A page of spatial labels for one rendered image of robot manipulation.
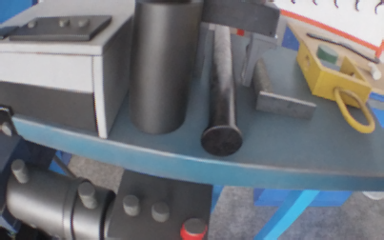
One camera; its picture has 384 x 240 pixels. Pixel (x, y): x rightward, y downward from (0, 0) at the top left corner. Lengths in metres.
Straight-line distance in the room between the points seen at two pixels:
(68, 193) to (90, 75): 0.16
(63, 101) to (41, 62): 0.06
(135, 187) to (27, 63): 0.22
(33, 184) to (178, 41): 0.28
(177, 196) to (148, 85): 0.14
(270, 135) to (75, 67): 0.27
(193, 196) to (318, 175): 0.18
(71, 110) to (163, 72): 0.13
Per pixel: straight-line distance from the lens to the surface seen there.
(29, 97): 0.38
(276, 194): 1.55
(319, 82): 0.52
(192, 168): 0.34
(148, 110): 0.32
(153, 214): 0.31
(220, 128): 0.30
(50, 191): 0.38
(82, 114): 0.34
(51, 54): 0.30
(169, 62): 0.28
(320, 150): 0.41
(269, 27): 0.39
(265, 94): 0.40
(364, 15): 2.43
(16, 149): 0.43
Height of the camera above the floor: 1.30
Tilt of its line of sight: 41 degrees down
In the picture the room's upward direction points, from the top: 10 degrees clockwise
